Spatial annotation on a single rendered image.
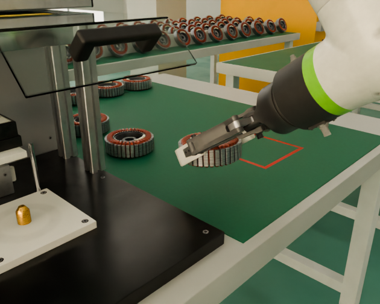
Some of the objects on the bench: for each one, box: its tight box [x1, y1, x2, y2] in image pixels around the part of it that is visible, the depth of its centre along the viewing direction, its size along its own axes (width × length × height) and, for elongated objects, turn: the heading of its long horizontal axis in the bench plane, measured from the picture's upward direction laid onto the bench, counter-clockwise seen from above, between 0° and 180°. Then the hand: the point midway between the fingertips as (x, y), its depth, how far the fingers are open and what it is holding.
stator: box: [73, 113, 110, 137], centre depth 104 cm, size 11×11×4 cm
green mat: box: [72, 82, 380, 244], centre depth 110 cm, size 94×61×1 cm, turn 46°
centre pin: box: [15, 204, 31, 226], centre depth 58 cm, size 2×2×3 cm
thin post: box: [28, 142, 41, 192], centre depth 66 cm, size 2×2×10 cm
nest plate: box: [0, 188, 97, 276], centre depth 59 cm, size 15×15×1 cm
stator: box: [104, 128, 154, 158], centre depth 92 cm, size 11×11×4 cm
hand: (210, 146), depth 71 cm, fingers closed on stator, 11 cm apart
